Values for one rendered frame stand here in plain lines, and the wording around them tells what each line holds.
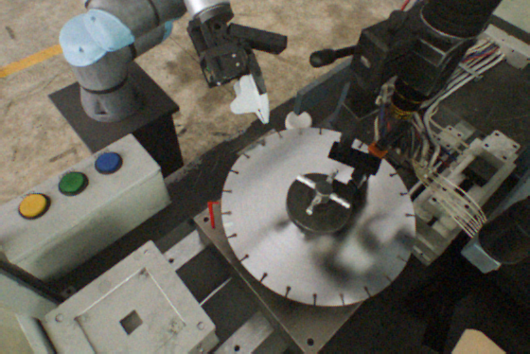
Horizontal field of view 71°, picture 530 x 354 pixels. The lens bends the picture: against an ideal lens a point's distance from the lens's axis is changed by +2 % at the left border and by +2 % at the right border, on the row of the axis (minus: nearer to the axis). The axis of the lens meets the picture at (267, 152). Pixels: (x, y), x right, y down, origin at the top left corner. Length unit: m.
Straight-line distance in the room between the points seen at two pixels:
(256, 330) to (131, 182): 0.36
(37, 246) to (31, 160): 1.33
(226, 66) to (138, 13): 0.19
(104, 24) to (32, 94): 1.64
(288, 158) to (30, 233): 0.46
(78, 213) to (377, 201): 0.52
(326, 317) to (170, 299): 0.26
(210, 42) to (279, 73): 1.56
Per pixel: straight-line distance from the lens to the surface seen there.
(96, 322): 0.66
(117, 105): 1.00
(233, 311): 0.77
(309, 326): 0.68
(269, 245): 0.60
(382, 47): 0.44
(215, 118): 1.96
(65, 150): 2.02
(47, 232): 0.74
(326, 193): 0.59
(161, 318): 0.63
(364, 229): 0.64
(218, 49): 0.65
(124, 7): 0.73
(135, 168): 0.75
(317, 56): 0.45
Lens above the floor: 1.51
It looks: 55 degrees down
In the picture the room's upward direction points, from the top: 6 degrees clockwise
